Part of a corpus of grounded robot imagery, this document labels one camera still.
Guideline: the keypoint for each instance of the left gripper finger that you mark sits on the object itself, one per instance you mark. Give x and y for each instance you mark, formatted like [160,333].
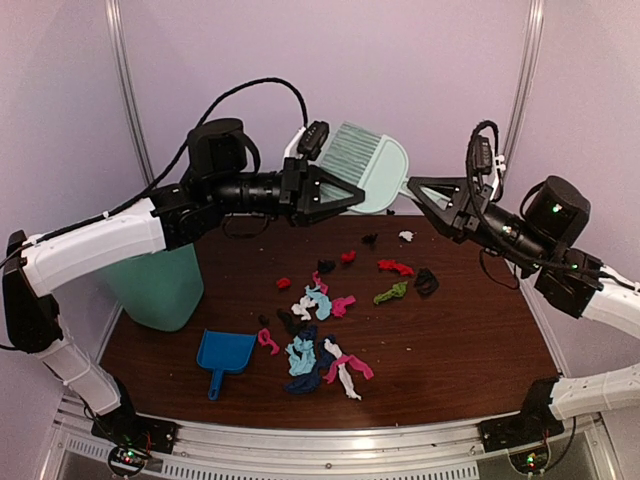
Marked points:
[324,184]
[313,211]

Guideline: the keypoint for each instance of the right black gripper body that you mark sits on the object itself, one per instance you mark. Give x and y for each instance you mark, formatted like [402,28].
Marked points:
[523,242]

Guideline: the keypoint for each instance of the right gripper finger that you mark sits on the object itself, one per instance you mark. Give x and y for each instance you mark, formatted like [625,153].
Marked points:
[438,188]
[442,214]

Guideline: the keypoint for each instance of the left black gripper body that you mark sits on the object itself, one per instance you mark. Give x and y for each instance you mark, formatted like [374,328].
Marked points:
[231,192]

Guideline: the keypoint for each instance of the mint green hand brush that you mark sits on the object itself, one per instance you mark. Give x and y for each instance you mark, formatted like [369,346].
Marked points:
[375,163]

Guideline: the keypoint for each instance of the blue plastic dustpan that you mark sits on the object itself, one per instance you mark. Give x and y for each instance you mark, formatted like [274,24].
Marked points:
[223,353]

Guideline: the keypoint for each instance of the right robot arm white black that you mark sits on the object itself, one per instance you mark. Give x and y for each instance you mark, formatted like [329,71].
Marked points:
[582,286]

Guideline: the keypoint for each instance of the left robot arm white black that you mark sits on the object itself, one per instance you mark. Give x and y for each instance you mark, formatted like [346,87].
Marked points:
[35,266]

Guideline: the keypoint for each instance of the white scrap far back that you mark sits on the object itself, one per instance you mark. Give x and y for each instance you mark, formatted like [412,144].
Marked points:
[406,236]

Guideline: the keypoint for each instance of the black scrap upper centre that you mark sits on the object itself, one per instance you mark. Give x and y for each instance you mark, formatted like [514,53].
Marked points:
[325,266]

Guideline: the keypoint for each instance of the red scrap upper centre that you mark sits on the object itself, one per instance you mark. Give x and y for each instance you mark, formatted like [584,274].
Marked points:
[348,258]

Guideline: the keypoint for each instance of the black scrap far back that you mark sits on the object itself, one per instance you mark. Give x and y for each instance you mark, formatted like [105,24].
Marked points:
[370,240]

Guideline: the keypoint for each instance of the small red paper scrap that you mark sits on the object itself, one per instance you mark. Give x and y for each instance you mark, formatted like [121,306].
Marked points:
[283,283]

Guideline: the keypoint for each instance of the pink scrap upper small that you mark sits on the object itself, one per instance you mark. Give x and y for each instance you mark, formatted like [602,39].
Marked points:
[319,284]

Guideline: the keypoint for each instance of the white paper scrap upper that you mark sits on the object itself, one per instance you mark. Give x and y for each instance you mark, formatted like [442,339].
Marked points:
[302,308]

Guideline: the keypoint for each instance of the white paper scrap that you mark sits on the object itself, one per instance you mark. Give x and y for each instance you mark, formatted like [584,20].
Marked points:
[302,308]
[344,376]

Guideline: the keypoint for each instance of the light blue scrap upper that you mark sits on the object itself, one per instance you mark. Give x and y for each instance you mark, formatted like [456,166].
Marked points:
[323,302]

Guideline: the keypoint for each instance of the light blue scrap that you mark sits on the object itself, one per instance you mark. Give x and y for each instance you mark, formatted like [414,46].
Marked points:
[323,302]
[302,356]

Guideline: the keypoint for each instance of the pink paper scrap middle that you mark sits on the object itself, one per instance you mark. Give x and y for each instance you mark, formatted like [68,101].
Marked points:
[340,305]

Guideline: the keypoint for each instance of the pink paper scrap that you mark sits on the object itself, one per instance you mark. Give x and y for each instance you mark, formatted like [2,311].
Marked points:
[351,360]
[265,340]
[340,305]

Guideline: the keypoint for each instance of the black paper scrap centre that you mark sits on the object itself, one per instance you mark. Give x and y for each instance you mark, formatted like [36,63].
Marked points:
[292,326]

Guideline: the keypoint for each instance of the pink paper scrap left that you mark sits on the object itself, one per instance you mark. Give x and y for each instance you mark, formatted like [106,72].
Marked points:
[265,340]

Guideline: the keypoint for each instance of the white paper scrap lower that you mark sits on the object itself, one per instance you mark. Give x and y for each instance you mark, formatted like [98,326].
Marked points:
[344,376]

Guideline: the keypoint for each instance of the green plastic trash bin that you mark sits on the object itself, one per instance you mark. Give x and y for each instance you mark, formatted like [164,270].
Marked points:
[160,291]

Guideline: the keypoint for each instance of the light blue scrap lower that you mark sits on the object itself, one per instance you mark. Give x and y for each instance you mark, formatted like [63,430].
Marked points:
[302,356]

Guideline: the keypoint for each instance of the pink paper scrap lower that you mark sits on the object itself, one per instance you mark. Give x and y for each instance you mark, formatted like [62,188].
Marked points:
[351,360]

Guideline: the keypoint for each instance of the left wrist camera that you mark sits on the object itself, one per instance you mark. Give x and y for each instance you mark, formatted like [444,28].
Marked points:
[308,141]

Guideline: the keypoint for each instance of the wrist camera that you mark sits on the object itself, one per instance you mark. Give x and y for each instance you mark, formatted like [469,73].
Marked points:
[487,167]
[308,141]

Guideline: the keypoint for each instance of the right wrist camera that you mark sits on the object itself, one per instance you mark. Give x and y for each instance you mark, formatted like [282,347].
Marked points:
[487,167]

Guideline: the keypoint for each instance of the left aluminium corner post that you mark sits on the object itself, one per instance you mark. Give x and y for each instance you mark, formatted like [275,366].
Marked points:
[123,71]

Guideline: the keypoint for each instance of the aluminium corner post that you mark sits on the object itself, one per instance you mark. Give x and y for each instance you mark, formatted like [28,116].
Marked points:
[533,32]
[123,71]

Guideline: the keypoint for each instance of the right aluminium corner post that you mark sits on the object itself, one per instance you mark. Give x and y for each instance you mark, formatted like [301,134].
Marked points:
[533,32]

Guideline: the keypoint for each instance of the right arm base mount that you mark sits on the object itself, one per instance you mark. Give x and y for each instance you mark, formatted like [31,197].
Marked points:
[530,425]

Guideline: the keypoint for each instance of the aluminium front frame rail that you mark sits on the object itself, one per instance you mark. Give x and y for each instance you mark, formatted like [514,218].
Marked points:
[451,450]

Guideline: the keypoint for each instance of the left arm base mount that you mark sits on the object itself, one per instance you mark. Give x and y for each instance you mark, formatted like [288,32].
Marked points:
[125,427]

